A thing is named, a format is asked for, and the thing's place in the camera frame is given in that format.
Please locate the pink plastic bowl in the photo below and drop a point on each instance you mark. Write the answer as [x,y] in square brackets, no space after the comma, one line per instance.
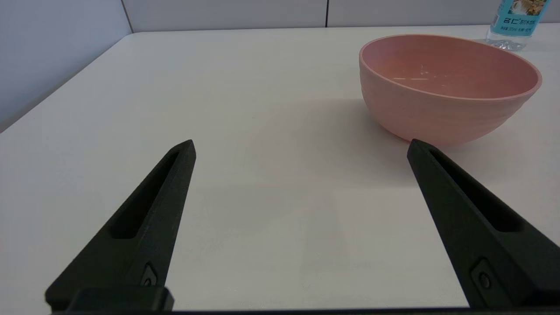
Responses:
[437,109]

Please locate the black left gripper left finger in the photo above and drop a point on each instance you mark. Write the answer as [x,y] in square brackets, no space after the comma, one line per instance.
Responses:
[144,236]

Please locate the soda water bottle blue label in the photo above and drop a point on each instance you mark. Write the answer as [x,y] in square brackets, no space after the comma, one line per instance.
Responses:
[516,22]

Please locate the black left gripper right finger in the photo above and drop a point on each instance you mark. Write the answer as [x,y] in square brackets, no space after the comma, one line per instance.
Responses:
[477,236]

